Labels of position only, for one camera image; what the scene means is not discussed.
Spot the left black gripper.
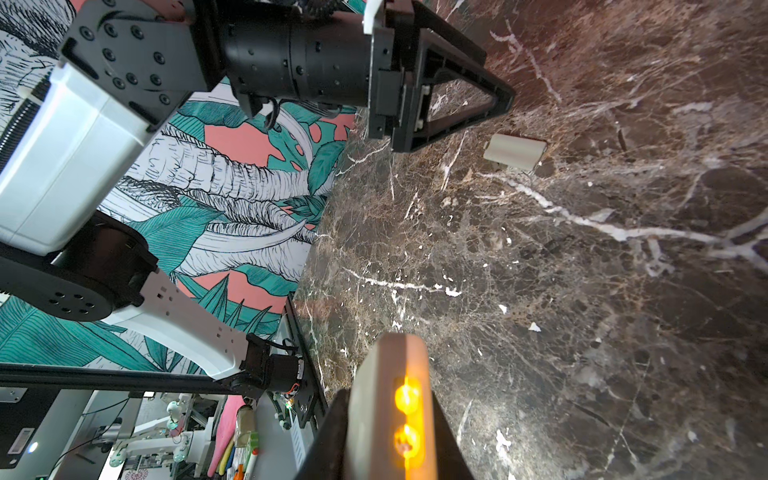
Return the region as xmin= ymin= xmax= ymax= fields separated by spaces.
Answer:
xmin=362 ymin=1 xmax=515 ymax=153

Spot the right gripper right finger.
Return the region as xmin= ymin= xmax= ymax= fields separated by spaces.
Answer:
xmin=432 ymin=393 xmax=474 ymax=480

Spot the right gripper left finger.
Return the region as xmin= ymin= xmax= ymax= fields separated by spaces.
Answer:
xmin=294 ymin=389 xmax=350 ymax=480

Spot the white AC remote control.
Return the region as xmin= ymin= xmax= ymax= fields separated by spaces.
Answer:
xmin=342 ymin=333 xmax=438 ymax=479

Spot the remote battery cover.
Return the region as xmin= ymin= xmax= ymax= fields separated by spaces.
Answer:
xmin=483 ymin=133 xmax=548 ymax=171

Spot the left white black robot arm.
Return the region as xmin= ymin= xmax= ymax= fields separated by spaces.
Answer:
xmin=1 ymin=1 xmax=515 ymax=398

